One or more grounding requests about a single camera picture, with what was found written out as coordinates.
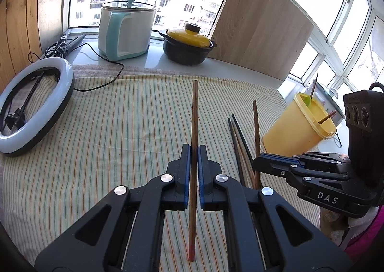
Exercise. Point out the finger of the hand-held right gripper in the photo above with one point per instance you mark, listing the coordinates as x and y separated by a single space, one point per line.
279 161
318 176

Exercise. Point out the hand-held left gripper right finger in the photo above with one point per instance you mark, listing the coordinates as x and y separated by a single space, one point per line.
201 176

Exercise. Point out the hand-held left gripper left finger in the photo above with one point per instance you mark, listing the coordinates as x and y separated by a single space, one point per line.
186 176

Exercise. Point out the yellow plastic container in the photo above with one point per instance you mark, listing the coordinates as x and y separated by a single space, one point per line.
288 134

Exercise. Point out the reddish brown chopstick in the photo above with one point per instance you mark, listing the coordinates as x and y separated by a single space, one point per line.
256 128

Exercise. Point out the dark chopstick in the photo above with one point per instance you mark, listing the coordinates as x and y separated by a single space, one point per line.
240 132
232 134

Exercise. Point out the light brown wooden chopstick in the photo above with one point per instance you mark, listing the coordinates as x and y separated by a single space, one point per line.
313 86
327 117

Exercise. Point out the brown red-tipped chopstick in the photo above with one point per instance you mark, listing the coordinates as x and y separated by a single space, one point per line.
195 110

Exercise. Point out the person's right forearm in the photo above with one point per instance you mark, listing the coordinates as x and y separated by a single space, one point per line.
369 230

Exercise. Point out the person's right hand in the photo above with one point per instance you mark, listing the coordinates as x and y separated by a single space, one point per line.
333 227

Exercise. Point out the white floral rice cooker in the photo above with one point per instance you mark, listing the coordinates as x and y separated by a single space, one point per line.
334 107

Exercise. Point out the striped table cloth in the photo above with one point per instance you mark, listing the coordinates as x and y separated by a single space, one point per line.
120 140

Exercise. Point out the black clay pot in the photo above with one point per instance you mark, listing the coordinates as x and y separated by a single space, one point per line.
186 54

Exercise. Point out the light wooden board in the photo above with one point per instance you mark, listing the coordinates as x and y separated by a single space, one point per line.
261 29

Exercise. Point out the yellow pot lid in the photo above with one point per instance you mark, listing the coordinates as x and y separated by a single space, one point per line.
186 36

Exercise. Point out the white teal electric cooker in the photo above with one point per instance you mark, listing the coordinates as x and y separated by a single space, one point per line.
132 38

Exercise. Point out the apartment buildings outside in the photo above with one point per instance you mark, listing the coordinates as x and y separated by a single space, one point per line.
180 5

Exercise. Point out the black folded stand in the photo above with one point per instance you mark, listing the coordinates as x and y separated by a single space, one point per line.
72 42

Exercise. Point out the glass cooker lid teal knob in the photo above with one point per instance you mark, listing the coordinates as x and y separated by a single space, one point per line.
129 8

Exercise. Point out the black gooseneck phone holder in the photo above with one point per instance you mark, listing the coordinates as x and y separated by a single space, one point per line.
13 119

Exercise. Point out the brown wooden plank board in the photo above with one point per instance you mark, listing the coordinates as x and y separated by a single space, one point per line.
18 20

